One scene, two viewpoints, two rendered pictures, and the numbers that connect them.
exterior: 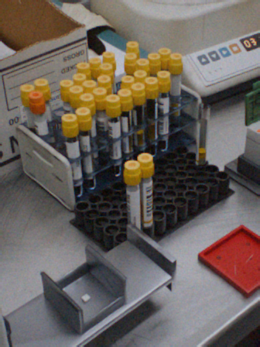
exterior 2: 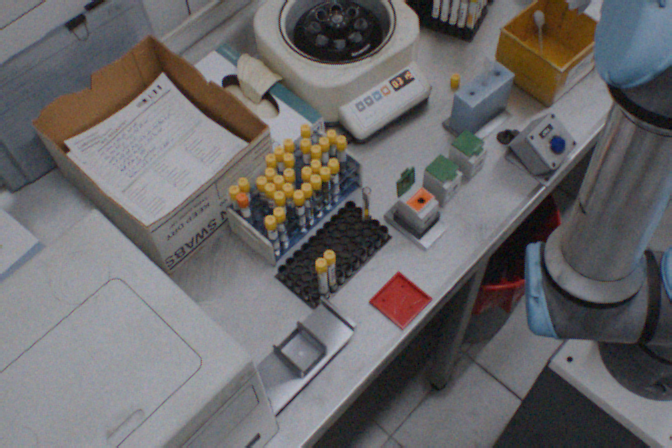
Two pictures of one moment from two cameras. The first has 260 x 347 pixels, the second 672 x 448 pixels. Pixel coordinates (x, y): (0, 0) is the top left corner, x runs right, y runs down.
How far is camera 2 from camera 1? 0.57 m
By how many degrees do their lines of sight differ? 21
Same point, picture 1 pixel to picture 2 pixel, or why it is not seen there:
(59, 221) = (266, 276)
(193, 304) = (367, 339)
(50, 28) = (237, 113)
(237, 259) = (396, 300)
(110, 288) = (315, 346)
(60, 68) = (253, 159)
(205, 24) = (360, 82)
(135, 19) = (301, 83)
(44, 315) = (277, 367)
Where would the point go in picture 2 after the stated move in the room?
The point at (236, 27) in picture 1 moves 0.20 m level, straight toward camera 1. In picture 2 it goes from (385, 74) to (384, 173)
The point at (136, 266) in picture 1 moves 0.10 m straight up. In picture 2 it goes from (329, 326) to (327, 297)
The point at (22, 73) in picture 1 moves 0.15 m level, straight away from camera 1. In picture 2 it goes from (228, 175) to (204, 100)
